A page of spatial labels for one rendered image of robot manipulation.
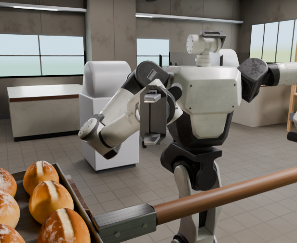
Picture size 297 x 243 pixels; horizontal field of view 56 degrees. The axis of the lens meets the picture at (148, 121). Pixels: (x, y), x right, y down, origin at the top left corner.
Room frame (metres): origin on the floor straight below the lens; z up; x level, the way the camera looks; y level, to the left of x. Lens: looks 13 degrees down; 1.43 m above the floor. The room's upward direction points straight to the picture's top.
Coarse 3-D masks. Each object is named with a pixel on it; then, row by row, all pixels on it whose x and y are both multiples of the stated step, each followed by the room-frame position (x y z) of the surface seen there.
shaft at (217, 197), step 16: (272, 176) 0.50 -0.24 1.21; (288, 176) 0.52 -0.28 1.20; (208, 192) 0.44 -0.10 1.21; (224, 192) 0.44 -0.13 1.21; (240, 192) 0.45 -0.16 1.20; (256, 192) 0.47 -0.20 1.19; (160, 208) 0.39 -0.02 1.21; (176, 208) 0.39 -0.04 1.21; (192, 208) 0.41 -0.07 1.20; (208, 208) 0.42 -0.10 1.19; (160, 224) 0.38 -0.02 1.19
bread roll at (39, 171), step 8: (32, 168) 0.49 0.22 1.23; (40, 168) 0.49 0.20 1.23; (48, 168) 0.50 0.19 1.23; (24, 176) 0.50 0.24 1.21; (32, 176) 0.48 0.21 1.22; (40, 176) 0.47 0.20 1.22; (48, 176) 0.48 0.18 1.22; (56, 176) 0.50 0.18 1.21; (24, 184) 0.48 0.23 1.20; (32, 184) 0.47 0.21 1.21
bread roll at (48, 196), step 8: (40, 184) 0.42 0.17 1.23; (48, 184) 0.42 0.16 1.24; (56, 184) 0.42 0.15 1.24; (32, 192) 0.42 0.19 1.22; (40, 192) 0.40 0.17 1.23; (48, 192) 0.40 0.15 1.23; (56, 192) 0.40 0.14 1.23; (64, 192) 0.41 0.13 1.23; (32, 200) 0.40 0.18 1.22; (40, 200) 0.39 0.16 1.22; (48, 200) 0.39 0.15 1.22; (56, 200) 0.39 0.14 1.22; (64, 200) 0.39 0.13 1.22; (72, 200) 0.42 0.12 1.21; (32, 208) 0.39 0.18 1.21; (40, 208) 0.38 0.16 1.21; (48, 208) 0.38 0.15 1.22; (56, 208) 0.38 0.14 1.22; (72, 208) 0.40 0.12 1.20; (40, 216) 0.38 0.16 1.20
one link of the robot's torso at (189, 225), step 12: (180, 168) 1.03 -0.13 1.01; (180, 180) 1.03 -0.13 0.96; (216, 180) 1.07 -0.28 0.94; (180, 192) 1.03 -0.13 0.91; (192, 216) 0.98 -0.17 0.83; (204, 216) 1.07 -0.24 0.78; (216, 216) 1.03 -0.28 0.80; (180, 228) 1.08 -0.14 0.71; (192, 228) 1.01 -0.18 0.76; (204, 228) 1.07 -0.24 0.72; (180, 240) 1.05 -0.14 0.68; (192, 240) 1.00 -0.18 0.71; (204, 240) 1.02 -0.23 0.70
